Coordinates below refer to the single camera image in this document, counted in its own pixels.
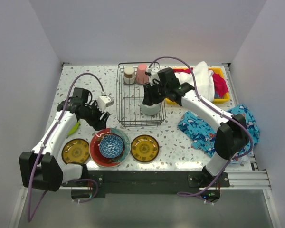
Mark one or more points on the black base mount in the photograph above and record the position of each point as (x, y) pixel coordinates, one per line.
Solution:
(138, 182)

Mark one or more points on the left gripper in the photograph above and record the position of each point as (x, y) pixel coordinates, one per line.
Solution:
(97, 124)

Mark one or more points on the white towel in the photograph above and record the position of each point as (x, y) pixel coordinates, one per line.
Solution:
(203, 77)

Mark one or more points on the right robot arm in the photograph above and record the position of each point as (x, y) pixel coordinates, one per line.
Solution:
(231, 130)

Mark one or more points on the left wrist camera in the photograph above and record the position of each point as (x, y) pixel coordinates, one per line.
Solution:
(105, 101)

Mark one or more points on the red and blue plate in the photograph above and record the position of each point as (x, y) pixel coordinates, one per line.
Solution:
(126, 152)

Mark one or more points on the metal cup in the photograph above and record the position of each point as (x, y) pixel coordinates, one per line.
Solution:
(129, 75)

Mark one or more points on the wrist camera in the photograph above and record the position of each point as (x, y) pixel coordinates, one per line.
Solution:
(153, 76)
(105, 101)

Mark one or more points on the wire dish rack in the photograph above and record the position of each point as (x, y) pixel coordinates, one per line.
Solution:
(130, 97)

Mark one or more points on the pink cup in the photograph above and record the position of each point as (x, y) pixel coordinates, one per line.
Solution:
(141, 77)

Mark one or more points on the red bowl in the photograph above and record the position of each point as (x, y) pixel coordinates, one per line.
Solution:
(95, 150)

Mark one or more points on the right yellow patterned plate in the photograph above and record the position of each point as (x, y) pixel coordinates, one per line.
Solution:
(145, 148)

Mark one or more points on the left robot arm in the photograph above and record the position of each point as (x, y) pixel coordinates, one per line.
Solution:
(39, 167)

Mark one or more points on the red cloth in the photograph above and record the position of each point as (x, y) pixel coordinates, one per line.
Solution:
(210, 84)

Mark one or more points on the blue patterned cloth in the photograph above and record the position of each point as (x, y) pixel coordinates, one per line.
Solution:
(203, 136)

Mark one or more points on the light blue bowl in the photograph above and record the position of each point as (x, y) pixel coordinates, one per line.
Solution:
(150, 110)

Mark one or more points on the left yellow patterned plate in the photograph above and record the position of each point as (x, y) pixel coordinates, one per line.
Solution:
(75, 151)

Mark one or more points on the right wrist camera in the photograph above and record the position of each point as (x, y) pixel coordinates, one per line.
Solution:
(153, 76)

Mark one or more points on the yellow plastic bin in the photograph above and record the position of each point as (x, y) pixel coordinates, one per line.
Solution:
(218, 99)

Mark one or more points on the blue patterned bowl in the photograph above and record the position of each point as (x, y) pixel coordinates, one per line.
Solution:
(111, 146)

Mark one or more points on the yellow patterned plate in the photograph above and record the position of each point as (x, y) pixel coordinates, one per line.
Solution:
(75, 151)
(145, 148)

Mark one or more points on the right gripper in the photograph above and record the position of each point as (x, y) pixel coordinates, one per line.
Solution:
(149, 99)

